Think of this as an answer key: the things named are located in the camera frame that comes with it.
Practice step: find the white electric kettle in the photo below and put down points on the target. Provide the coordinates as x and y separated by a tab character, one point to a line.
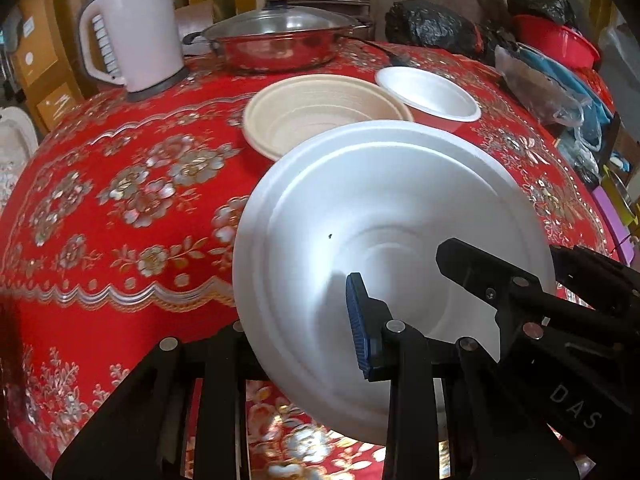
145	30

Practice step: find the long black plastic bag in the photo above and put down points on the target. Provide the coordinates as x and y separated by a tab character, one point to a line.
435	27

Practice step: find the wooden cabinet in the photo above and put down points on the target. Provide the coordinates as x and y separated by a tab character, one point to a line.
45	60

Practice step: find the stainless steel pot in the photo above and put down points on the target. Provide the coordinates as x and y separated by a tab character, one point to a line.
270	55

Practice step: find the clear plastic bag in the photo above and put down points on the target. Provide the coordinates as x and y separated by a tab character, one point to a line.
535	85

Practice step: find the glass pot lid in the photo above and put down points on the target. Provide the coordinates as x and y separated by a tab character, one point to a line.
280	22

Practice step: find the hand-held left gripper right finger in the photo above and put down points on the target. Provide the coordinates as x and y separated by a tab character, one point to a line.
357	320

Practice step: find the red floral tablecloth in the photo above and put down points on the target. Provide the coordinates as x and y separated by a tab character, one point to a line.
125	210

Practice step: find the yellow plastic object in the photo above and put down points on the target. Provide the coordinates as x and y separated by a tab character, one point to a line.
625	195

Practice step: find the red plastic basin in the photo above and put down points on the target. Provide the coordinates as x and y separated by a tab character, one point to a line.
565	45

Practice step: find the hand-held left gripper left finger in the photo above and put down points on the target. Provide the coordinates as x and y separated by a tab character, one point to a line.
225	360

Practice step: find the beige plastic bowl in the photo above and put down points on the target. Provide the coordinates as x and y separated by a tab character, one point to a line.
280	125

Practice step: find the blue plastic bag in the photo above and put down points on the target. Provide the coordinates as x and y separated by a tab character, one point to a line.
595	92

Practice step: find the purple plastic object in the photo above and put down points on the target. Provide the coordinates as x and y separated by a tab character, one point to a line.
607	215

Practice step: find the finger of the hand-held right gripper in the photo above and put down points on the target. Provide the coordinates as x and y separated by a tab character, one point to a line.
600	275
490	275

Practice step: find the small white foam bowl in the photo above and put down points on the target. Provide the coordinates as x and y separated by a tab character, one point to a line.
425	90

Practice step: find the white foam plate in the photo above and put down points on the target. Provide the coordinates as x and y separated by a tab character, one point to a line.
325	210

